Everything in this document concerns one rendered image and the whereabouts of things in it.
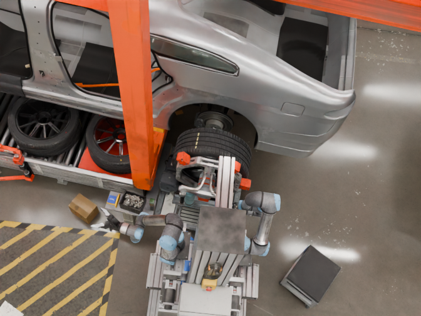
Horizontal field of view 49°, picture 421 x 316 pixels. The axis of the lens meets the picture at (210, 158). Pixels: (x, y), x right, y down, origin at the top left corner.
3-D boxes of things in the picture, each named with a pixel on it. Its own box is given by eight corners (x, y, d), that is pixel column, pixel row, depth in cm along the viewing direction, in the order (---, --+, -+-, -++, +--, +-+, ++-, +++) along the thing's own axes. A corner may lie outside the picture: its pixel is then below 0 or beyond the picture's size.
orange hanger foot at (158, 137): (168, 128, 442) (169, 108, 411) (155, 175, 418) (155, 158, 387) (151, 124, 442) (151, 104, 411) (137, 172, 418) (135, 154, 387)
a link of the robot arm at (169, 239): (180, 249, 348) (183, 227, 299) (173, 268, 341) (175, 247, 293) (165, 244, 349) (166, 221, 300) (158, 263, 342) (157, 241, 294)
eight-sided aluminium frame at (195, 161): (235, 192, 411) (245, 166, 363) (234, 199, 408) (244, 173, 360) (176, 179, 411) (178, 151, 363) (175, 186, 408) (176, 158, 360)
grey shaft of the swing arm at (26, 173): (36, 176, 457) (22, 153, 412) (34, 181, 454) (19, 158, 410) (27, 174, 457) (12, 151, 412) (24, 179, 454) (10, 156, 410)
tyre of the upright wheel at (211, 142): (202, 168, 440) (264, 162, 405) (197, 190, 429) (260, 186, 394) (162, 132, 393) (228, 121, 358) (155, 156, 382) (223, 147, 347)
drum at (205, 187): (216, 178, 393) (217, 171, 381) (211, 200, 384) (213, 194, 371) (200, 175, 393) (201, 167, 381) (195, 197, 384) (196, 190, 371)
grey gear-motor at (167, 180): (185, 162, 476) (187, 147, 445) (176, 199, 456) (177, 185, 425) (168, 158, 476) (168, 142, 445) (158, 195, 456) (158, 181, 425)
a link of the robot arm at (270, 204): (247, 247, 356) (261, 188, 331) (266, 249, 356) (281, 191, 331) (247, 257, 345) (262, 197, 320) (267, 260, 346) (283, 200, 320)
